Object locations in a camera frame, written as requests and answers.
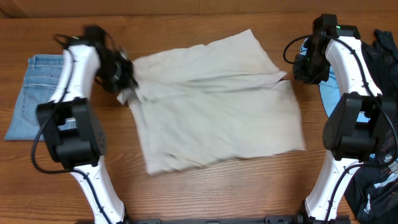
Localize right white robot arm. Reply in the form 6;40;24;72
291;24;396;223

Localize folded light blue jeans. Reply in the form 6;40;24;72
4;54;63;141

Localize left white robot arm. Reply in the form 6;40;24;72
36;44;133;223

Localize dark navy garment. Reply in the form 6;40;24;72
343;29;398;224

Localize black aluminium frame rail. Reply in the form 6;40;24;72
124;214;352;224

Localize beige cotton shorts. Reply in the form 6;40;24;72
118;30;305;175

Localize light blue shirt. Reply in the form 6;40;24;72
319;67;377;161

